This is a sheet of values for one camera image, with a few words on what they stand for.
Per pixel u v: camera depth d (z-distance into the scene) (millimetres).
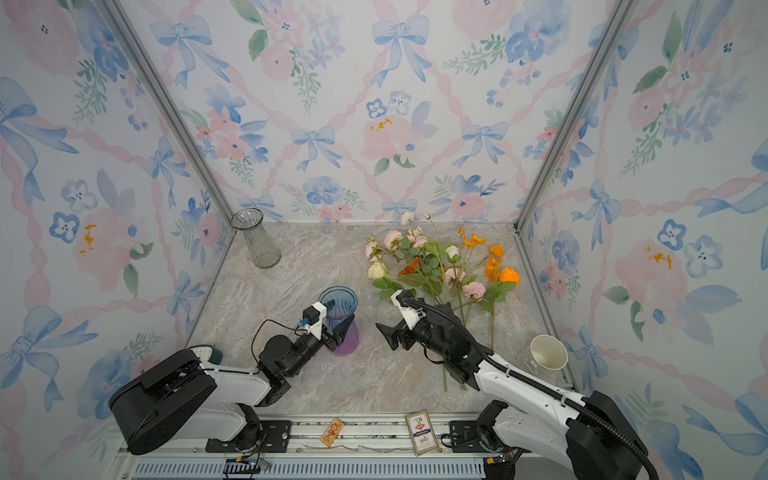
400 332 684
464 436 733
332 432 745
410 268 1003
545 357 861
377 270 1030
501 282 1005
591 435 405
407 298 667
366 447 730
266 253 1063
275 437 743
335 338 719
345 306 747
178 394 487
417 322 690
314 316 654
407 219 1165
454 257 1025
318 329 687
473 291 975
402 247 1067
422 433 735
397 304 679
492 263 1055
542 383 482
